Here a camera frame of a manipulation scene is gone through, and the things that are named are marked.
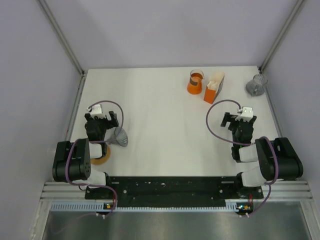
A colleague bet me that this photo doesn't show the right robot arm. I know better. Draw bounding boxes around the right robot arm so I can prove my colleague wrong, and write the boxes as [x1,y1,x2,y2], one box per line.
[220,112,304,198]

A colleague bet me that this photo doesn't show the grey glass server carafe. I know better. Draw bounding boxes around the grey glass server carafe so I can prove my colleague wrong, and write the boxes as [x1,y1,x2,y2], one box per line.
[245,74,268,97]

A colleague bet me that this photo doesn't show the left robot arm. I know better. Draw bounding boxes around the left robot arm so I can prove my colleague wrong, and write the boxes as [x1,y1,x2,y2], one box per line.
[52,111,119,199]

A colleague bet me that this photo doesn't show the wooden ring on table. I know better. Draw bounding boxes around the wooden ring on table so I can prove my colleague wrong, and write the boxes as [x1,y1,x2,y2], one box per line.
[89,145,112,166]

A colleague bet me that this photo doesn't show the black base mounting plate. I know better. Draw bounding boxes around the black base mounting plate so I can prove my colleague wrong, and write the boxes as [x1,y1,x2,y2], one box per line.
[85,176,264,207]

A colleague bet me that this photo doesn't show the grey slotted cable duct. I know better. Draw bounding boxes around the grey slotted cable duct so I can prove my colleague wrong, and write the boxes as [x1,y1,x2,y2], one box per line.
[49,199,249,213]

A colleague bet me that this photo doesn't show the aluminium front rail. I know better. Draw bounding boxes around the aluminium front rail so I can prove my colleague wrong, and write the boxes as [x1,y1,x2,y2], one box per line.
[40,180,313,202]

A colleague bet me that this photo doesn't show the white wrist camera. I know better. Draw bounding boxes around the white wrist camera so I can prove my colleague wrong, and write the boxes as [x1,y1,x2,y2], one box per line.
[87,104,105,119]
[237,106,254,121]

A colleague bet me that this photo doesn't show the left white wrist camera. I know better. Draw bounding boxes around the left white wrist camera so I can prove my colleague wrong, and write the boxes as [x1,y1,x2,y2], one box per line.
[87,104,105,119]

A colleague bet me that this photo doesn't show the orange filter box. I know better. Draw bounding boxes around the orange filter box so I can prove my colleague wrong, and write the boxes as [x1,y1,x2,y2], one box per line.
[203,76,225,104]

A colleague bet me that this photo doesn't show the orange liquid glass flask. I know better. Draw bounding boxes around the orange liquid glass flask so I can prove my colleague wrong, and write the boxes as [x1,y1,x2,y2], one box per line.
[187,69,205,95]

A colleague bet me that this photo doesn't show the left aluminium frame post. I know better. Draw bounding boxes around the left aluminium frame post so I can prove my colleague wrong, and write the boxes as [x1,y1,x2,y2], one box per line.
[36,0,85,76]

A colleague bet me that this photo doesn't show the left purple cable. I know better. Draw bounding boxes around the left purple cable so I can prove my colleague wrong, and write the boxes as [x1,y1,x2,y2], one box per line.
[65,100,125,187]

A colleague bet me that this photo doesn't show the aluminium frame post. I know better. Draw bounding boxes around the aluminium frame post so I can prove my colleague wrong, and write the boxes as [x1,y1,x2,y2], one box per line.
[36,0,85,76]
[258,0,307,73]

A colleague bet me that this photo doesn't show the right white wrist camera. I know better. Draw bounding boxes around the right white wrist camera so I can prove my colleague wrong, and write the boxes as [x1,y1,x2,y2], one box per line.
[237,106,254,121]

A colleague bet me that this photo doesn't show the right aluminium frame post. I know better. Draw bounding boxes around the right aluminium frame post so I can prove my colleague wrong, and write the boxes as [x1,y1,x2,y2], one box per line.
[258,0,307,73]

